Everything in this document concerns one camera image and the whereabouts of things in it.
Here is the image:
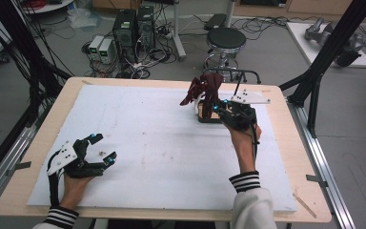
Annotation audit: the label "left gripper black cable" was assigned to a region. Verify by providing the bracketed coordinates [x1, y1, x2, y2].
[46, 151, 63, 208]

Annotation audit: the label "white table leg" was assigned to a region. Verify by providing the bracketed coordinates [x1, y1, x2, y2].
[171, 0, 188, 62]

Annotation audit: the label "black frame post with braces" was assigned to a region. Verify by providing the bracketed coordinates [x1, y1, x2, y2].
[277, 0, 366, 139]

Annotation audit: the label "striped dark red bow tie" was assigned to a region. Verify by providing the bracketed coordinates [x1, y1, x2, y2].
[179, 75, 208, 116]

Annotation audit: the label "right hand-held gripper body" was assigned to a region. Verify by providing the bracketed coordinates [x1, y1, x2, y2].
[218, 89, 272, 132]

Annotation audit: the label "round white table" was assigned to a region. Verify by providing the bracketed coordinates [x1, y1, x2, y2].
[21, 0, 76, 15]

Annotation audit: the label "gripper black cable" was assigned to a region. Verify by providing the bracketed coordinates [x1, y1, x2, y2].
[249, 123, 263, 161]
[46, 151, 63, 208]

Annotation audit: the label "black frame post with cables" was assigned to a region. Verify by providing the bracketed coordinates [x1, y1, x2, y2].
[0, 0, 74, 128]

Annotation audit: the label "white floor board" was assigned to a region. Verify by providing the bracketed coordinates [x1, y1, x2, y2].
[285, 21, 366, 70]

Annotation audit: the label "computer towers on floor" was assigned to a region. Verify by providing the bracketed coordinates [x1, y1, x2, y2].
[81, 3, 185, 80]

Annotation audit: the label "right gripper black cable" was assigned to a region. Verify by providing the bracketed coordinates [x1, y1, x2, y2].
[249, 123, 263, 161]

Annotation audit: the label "large black computer tower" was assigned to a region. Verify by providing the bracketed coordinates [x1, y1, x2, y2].
[112, 9, 138, 64]

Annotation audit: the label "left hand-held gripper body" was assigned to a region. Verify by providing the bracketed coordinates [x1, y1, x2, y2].
[46, 140, 107, 179]

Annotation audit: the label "person's right hand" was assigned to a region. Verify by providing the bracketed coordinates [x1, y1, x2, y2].
[222, 121, 263, 153]

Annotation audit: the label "flat black device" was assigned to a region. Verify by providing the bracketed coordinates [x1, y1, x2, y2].
[203, 12, 229, 31]

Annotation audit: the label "black round stool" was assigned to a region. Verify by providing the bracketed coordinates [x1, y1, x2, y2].
[198, 26, 263, 86]

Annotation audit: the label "clear plastic bag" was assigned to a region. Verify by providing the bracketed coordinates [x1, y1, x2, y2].
[67, 7, 104, 31]

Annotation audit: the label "white foam mat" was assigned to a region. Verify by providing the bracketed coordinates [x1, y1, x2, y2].
[27, 83, 298, 214]

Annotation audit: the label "thin wooden stick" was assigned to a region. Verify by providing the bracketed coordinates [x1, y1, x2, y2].
[292, 192, 318, 219]

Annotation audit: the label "aluminium frame rail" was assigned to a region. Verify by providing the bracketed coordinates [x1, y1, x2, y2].
[0, 94, 56, 218]
[286, 96, 358, 229]

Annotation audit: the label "person's left hand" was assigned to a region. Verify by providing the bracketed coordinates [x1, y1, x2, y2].
[58, 172, 95, 211]

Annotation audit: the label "black rack with wooden tray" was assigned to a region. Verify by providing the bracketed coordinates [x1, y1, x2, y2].
[195, 68, 249, 125]

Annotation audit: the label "grey metal bracket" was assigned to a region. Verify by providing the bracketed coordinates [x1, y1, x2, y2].
[5, 160, 32, 177]
[305, 174, 330, 189]

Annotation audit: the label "white power supply unit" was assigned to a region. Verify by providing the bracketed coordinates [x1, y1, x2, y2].
[88, 34, 105, 61]
[98, 37, 116, 65]

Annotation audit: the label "slim black computer tower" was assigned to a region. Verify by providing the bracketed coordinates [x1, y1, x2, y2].
[136, 5, 156, 51]

